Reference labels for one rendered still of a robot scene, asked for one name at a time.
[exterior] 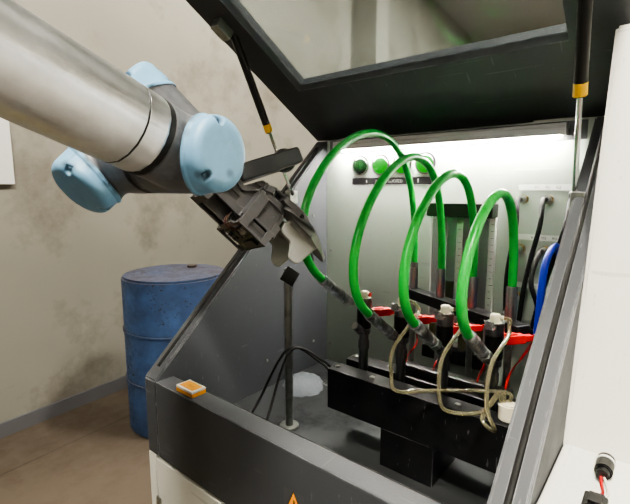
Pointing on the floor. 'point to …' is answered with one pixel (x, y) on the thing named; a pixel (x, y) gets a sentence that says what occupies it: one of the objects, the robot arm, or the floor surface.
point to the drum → (156, 321)
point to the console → (618, 272)
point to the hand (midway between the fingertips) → (315, 252)
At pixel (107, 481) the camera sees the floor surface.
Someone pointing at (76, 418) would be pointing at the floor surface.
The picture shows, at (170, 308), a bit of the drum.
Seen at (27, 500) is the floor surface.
